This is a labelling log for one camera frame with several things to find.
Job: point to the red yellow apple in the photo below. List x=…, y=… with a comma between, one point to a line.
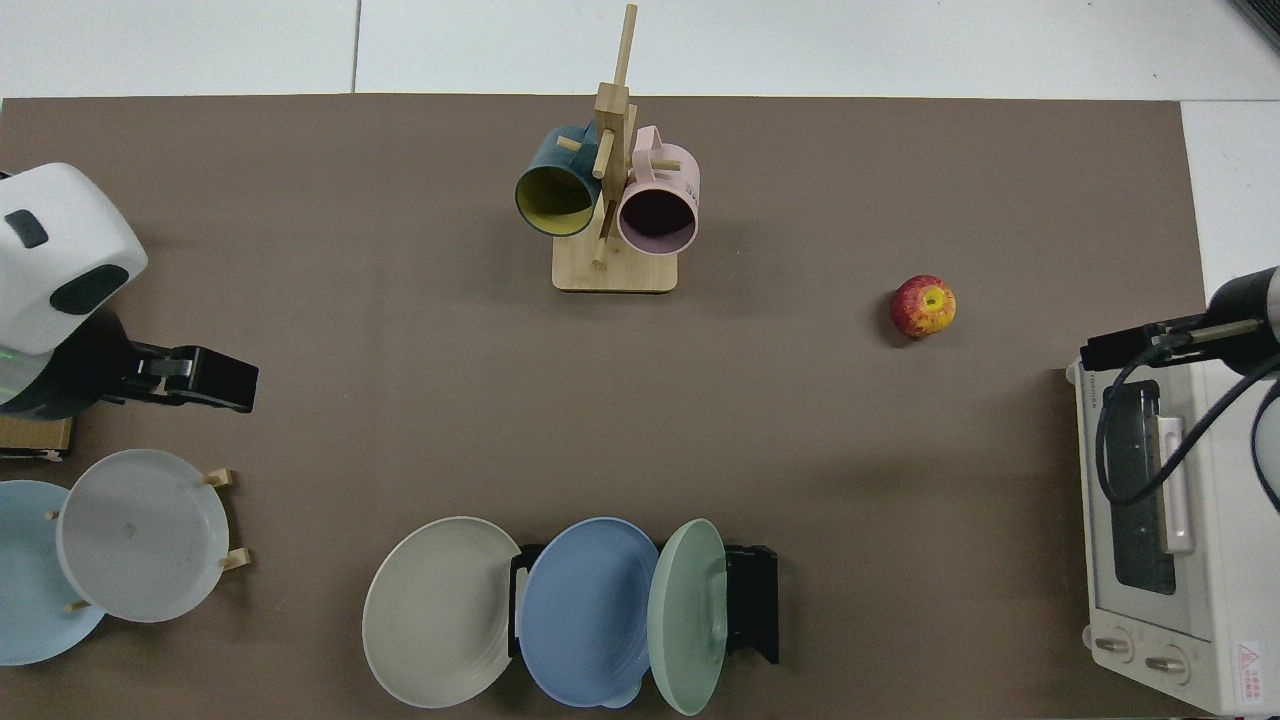
x=922, y=307

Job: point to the dark teal mug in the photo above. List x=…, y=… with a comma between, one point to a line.
x=555, y=175

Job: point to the wooden plate rack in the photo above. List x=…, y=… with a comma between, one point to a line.
x=235, y=559

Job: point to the beige plate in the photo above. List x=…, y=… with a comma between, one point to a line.
x=440, y=610

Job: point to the light blue plate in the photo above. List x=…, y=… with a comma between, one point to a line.
x=30, y=580

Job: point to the pink mug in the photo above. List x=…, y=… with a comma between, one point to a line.
x=665, y=180

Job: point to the wooden mug stand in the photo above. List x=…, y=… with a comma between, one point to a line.
x=615, y=270

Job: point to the green plate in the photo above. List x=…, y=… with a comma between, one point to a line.
x=690, y=620

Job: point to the grey plate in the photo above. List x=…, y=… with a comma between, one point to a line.
x=140, y=535

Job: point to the pale toaster oven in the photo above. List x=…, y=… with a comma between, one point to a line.
x=1220, y=580

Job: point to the black dish rack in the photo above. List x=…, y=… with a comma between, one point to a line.
x=750, y=600

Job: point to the brown table cloth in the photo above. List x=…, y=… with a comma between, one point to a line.
x=400, y=400

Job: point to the dark grey slanted object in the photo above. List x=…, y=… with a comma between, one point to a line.
x=1262, y=18

